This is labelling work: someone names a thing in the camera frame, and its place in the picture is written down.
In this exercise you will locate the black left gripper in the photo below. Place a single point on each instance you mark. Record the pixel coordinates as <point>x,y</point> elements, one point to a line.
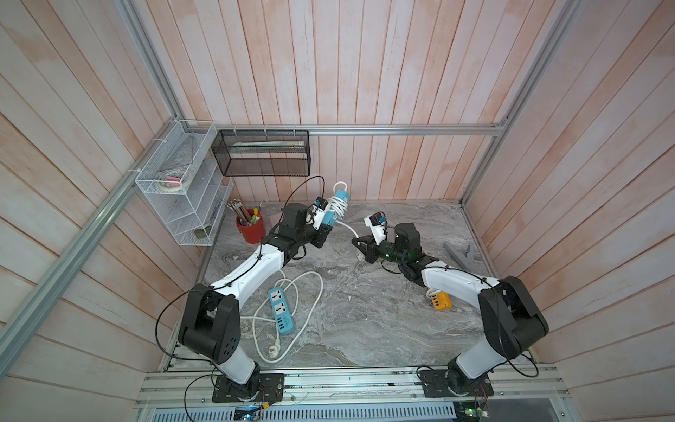
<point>317,241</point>

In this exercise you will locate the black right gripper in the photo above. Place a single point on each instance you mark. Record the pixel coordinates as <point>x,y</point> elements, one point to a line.
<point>369,243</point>

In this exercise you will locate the blue power strip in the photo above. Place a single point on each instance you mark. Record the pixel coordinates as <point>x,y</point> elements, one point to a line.
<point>282,312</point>
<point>338,207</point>

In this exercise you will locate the orange power strip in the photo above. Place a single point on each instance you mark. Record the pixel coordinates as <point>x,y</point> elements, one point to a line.
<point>441,301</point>

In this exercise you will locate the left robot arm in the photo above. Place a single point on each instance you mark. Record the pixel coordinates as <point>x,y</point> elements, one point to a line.
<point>211,323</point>

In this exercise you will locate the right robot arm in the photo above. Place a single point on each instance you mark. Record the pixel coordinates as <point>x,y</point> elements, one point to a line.
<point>512,321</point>

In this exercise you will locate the red metal pencil bucket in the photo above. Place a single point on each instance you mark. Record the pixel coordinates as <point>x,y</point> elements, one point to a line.
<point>253,233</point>

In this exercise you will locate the bundle of pencils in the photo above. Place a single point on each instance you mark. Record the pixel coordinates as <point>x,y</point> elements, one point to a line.
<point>247,217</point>

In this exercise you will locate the grey plastic stand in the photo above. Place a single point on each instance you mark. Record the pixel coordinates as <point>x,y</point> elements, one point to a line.
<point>463,257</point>

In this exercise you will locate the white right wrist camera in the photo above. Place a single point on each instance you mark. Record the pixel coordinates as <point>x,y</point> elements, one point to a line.
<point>378,225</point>

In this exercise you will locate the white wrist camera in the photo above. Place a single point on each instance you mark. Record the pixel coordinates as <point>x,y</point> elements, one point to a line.
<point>318,212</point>
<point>378,225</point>

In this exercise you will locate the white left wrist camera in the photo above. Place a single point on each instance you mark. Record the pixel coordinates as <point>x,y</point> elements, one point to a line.
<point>318,212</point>

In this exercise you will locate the black mesh wall basket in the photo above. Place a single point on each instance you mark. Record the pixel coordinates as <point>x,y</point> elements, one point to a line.
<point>262,153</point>

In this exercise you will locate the white wire mesh shelf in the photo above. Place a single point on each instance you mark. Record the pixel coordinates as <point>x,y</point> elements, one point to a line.
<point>192,216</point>

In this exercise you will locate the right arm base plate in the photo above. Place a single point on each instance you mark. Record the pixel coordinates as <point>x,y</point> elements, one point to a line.
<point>452,383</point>

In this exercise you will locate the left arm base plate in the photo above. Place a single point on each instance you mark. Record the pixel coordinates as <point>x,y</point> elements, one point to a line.
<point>267,388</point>

